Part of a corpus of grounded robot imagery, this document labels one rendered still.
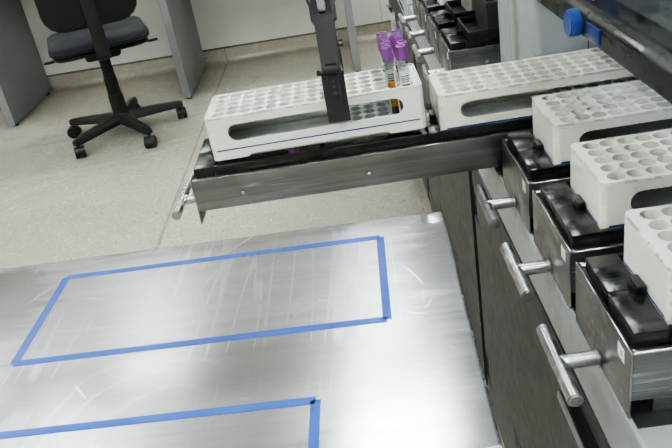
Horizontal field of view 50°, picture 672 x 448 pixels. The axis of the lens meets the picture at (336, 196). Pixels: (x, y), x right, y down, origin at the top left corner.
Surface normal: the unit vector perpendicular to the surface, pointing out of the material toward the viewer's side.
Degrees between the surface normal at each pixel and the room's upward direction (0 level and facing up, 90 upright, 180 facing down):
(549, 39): 90
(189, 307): 0
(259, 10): 90
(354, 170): 90
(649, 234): 0
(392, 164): 90
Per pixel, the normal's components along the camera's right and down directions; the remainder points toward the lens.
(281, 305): -0.15, -0.88
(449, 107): 0.03, 0.45
